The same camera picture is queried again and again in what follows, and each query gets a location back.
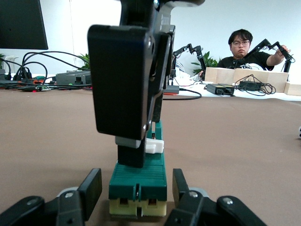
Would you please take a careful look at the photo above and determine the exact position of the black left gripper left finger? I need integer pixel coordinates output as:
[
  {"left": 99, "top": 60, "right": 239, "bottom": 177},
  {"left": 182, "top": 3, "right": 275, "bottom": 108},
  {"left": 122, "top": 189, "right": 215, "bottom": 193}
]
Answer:
[{"left": 0, "top": 168, "right": 103, "bottom": 226}]

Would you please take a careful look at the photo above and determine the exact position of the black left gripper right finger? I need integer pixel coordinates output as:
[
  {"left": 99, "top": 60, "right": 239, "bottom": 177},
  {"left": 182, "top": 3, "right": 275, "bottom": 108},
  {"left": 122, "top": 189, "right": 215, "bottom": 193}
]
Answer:
[{"left": 164, "top": 168, "right": 268, "bottom": 226}]

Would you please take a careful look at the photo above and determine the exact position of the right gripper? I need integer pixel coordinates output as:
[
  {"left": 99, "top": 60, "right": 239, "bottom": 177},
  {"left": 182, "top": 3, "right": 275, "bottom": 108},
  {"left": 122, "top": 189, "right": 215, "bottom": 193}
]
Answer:
[{"left": 87, "top": 0, "right": 206, "bottom": 169}]

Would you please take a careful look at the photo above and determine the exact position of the green rail clip part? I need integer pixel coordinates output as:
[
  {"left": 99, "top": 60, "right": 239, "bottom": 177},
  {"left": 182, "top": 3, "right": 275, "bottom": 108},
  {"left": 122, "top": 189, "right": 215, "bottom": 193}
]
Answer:
[{"left": 108, "top": 119, "right": 167, "bottom": 218}]

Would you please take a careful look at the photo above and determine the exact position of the operator left forearm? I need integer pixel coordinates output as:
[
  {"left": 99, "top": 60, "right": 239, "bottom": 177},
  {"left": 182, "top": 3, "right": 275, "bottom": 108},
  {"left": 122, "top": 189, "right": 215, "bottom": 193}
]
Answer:
[{"left": 266, "top": 49, "right": 284, "bottom": 67}]

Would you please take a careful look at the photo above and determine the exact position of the green plant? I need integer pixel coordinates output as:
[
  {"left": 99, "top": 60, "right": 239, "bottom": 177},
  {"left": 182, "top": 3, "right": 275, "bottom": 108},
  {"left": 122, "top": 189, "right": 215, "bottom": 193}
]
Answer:
[
  {"left": 79, "top": 53, "right": 92, "bottom": 71},
  {"left": 191, "top": 51, "right": 221, "bottom": 75}
]

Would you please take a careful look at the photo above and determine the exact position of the grey electronics box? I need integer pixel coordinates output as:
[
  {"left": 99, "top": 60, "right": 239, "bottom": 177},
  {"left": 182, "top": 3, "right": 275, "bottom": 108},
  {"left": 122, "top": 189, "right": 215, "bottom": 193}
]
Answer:
[{"left": 55, "top": 70, "right": 93, "bottom": 86}]

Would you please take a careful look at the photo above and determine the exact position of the black power brick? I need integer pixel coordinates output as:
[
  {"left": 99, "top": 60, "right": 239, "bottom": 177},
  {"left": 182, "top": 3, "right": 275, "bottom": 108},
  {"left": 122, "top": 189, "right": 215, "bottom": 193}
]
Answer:
[{"left": 206, "top": 83, "right": 236, "bottom": 97}]

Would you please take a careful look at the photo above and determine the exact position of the long beige box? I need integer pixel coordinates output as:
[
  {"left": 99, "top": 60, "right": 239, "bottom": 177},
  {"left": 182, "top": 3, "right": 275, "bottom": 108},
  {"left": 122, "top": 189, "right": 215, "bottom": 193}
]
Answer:
[{"left": 205, "top": 66, "right": 289, "bottom": 93}]

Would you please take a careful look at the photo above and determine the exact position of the man in black shirt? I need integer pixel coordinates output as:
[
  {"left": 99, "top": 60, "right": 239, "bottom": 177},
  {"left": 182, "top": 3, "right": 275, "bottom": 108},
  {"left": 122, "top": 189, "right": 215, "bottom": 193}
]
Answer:
[{"left": 216, "top": 28, "right": 276, "bottom": 71}]

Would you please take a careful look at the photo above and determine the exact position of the black monitor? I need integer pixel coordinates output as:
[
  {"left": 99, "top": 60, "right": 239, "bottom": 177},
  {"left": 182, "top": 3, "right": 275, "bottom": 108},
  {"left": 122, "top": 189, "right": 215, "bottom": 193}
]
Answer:
[{"left": 0, "top": 0, "right": 49, "bottom": 50}]

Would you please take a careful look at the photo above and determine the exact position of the small beige block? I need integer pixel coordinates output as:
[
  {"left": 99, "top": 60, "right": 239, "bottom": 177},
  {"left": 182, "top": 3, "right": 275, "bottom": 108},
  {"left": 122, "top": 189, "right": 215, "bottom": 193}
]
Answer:
[{"left": 284, "top": 81, "right": 301, "bottom": 96}]

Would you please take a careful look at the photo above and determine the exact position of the black cable on table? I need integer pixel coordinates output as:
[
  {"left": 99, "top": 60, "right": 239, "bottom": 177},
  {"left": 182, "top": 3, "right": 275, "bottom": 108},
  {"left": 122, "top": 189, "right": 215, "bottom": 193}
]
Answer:
[{"left": 163, "top": 87, "right": 203, "bottom": 101}]

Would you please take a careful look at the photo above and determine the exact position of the black adapter with cable bundle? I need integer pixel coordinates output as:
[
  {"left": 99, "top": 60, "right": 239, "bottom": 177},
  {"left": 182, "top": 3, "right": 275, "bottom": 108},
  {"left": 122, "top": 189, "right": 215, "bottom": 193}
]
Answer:
[{"left": 234, "top": 74, "right": 276, "bottom": 96}]

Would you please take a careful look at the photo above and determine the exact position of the black cable tangle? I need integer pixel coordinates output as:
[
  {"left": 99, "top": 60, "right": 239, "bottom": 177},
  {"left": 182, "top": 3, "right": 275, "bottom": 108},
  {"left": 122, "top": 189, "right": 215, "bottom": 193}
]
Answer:
[{"left": 0, "top": 51, "right": 94, "bottom": 93}]

